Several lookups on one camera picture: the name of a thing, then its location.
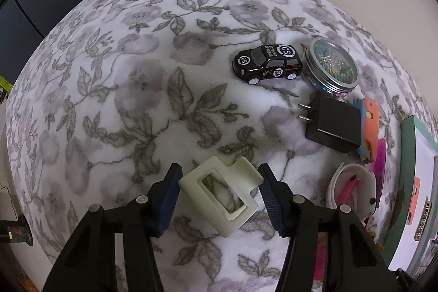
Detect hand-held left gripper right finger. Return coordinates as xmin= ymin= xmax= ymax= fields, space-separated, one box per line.
xmin=257 ymin=164 xmax=401 ymax=292

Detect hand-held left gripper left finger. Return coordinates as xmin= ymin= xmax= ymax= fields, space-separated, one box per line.
xmin=41 ymin=163 xmax=183 ymax=292

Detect cream plastic bracket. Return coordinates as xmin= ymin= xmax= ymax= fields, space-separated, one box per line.
xmin=178 ymin=156 xmax=265 ymax=238

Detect black toy car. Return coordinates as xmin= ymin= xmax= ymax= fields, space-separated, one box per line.
xmin=232 ymin=43 xmax=304 ymax=86

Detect bead jar with metal lid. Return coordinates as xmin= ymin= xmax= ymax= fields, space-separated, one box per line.
xmin=301 ymin=38 xmax=360 ymax=97

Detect white round band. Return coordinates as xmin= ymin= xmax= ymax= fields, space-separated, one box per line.
xmin=325 ymin=162 xmax=382 ymax=221

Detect black power adapter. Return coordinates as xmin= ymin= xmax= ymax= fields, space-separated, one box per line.
xmin=296 ymin=93 xmax=367 ymax=154

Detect magenta plastic case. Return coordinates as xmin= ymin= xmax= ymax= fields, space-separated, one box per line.
xmin=374 ymin=138 xmax=387 ymax=200

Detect orange and blue toy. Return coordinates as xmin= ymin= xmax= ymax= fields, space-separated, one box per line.
xmin=352 ymin=97 xmax=380 ymax=163

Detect floral blanket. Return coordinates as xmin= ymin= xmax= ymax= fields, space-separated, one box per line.
xmin=5 ymin=0 xmax=425 ymax=292

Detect black object with yellow mark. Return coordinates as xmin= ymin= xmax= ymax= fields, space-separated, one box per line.
xmin=0 ymin=215 xmax=34 ymax=246

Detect pink strap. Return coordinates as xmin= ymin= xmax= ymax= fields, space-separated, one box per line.
xmin=337 ymin=176 xmax=361 ymax=205

